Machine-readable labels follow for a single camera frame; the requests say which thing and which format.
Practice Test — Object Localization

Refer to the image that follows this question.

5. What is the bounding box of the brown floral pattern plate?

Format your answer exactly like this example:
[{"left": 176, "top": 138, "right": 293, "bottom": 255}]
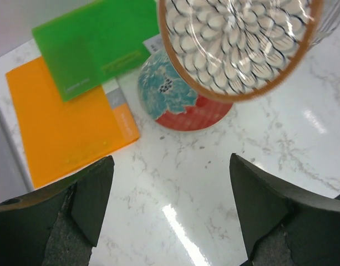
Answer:
[{"left": 157, "top": 1, "right": 323, "bottom": 103}]

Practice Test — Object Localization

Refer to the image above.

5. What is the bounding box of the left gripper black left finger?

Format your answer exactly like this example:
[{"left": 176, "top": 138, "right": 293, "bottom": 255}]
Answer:
[{"left": 0, "top": 156, "right": 114, "bottom": 265}]

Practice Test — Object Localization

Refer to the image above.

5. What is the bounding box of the metal wire dish rack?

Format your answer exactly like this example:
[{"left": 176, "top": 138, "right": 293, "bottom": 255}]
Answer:
[{"left": 310, "top": 0, "right": 340, "bottom": 48}]

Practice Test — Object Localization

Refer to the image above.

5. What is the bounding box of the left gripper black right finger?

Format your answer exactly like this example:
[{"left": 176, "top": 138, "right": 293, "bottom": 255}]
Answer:
[{"left": 229, "top": 154, "right": 340, "bottom": 265}]

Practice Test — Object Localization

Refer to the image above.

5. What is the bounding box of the green plastic folder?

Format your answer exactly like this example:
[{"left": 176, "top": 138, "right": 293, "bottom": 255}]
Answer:
[{"left": 32, "top": 1, "right": 159, "bottom": 101}]

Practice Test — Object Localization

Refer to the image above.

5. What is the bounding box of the orange plastic folder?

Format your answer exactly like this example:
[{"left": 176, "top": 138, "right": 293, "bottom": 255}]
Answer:
[{"left": 6, "top": 58, "right": 140, "bottom": 188}]

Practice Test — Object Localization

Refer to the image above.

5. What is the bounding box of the red blue flower plate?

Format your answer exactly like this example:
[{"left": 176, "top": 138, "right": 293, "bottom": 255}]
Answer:
[{"left": 138, "top": 49, "right": 232, "bottom": 132}]

